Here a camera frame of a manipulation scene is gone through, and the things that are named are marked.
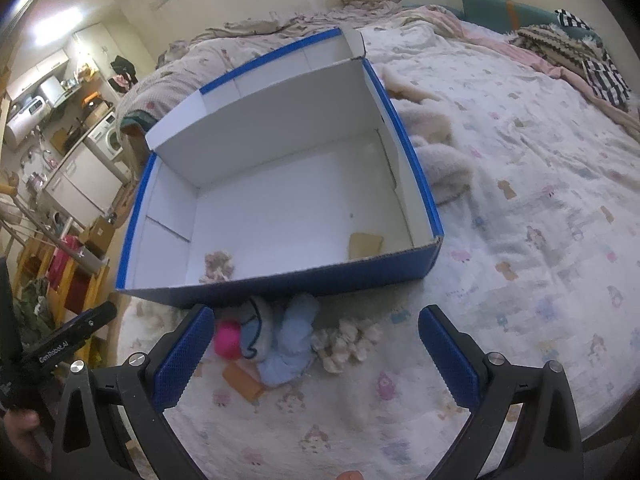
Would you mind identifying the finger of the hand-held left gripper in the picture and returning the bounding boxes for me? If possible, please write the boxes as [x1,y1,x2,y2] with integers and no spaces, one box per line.
[22,301,118,376]

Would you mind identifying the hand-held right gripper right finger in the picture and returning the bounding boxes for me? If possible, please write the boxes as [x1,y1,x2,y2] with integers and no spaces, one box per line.
[418,304,585,480]

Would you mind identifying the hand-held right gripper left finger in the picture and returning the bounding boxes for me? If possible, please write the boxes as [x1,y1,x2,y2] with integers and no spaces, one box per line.
[50,304,216,480]

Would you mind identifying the pink plush toy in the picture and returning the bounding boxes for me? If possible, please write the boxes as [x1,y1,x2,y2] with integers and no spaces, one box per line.
[214,319,244,360]

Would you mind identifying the orange soft toy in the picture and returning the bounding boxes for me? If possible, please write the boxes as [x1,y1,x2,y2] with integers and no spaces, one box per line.
[221,361,268,403]

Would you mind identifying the cream plush toy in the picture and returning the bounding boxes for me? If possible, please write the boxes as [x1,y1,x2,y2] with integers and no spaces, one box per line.
[311,317,383,375]

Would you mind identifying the light blue plush toy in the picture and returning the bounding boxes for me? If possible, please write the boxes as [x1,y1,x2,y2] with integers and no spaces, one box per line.
[235,292,322,388]

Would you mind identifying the blue and white cardboard box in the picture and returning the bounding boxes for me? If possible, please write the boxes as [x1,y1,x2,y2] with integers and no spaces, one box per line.
[115,26,446,310]

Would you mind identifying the person's left hand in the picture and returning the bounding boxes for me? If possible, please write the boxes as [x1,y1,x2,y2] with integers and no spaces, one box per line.
[0,407,51,473]

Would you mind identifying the red hanging garment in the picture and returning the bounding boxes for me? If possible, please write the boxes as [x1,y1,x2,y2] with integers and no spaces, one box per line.
[47,234,93,313]

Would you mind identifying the wooden drying rack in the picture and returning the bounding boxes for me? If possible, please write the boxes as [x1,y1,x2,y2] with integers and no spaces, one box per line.
[0,185,118,361]

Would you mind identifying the small beige plush toy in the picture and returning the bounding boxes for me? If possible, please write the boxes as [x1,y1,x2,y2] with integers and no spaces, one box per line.
[198,249,236,285]

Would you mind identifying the brown cardboard box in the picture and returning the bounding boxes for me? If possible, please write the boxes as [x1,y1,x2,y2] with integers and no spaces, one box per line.
[82,215,118,256]

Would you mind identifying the tan paper card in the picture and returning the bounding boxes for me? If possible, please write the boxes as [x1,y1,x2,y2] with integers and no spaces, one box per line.
[348,232,385,261]

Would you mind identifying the white floor cabinet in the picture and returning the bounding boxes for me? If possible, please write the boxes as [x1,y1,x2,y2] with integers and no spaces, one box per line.
[42,147,132,216]

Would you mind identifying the beige fluffy blanket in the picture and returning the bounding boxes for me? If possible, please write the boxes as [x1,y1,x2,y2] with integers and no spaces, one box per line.
[380,62,476,206]

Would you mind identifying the white washing machine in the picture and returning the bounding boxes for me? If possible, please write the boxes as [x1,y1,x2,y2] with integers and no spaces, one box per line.
[85,112,126,162]

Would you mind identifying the white water heater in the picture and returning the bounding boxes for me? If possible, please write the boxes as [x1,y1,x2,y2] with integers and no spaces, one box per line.
[4,112,36,150]

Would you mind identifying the black hanging clothing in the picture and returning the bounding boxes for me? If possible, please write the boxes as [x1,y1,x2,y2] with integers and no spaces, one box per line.
[109,55,138,93]

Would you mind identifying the striped knit throw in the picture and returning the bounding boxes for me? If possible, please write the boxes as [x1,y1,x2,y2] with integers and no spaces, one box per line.
[509,24,613,78]

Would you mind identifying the pink blanket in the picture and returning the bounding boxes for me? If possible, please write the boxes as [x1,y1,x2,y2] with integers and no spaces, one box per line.
[400,4,576,81]

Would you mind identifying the teal pillow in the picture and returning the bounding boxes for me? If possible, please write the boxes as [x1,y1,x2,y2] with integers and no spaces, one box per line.
[460,0,601,43]

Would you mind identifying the white wall cabinets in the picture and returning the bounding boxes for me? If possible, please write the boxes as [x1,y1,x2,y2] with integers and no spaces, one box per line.
[7,22,108,102]

